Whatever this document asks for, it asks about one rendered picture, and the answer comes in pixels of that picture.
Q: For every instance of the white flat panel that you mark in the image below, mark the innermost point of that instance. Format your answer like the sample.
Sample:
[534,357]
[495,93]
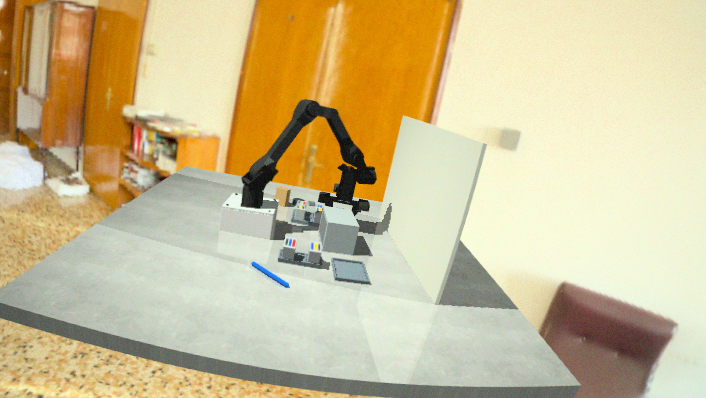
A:
[428,196]

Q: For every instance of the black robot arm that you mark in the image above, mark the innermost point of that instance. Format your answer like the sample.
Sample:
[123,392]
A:
[263,170]

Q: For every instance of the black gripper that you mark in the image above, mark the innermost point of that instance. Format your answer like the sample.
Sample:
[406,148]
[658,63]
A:
[345,194]

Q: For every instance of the blue thin bar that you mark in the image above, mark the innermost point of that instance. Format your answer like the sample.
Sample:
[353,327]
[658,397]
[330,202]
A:
[270,274]

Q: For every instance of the tan cardboard box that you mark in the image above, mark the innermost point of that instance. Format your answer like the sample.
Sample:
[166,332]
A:
[283,195]

